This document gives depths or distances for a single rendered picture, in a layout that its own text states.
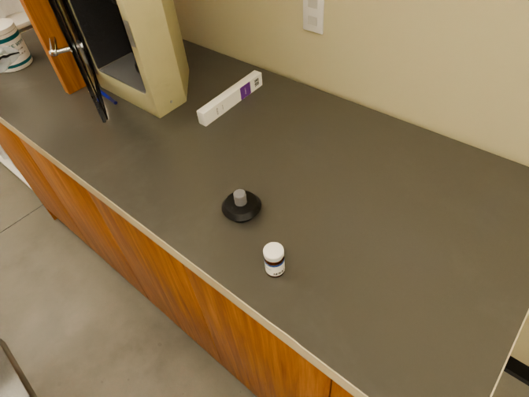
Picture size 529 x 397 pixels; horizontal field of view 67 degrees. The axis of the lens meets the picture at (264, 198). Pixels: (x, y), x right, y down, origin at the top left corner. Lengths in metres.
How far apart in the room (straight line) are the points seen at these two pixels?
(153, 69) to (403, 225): 0.78
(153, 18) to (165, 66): 0.14
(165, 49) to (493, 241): 0.95
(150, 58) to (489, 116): 0.89
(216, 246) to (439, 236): 0.48
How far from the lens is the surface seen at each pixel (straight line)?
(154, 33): 1.20
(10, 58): 1.24
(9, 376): 0.90
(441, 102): 1.18
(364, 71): 1.24
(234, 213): 0.89
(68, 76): 1.52
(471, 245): 0.94
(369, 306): 0.80
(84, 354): 1.98
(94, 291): 2.12
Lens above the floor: 1.64
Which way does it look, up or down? 47 degrees down
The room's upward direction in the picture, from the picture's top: 6 degrees counter-clockwise
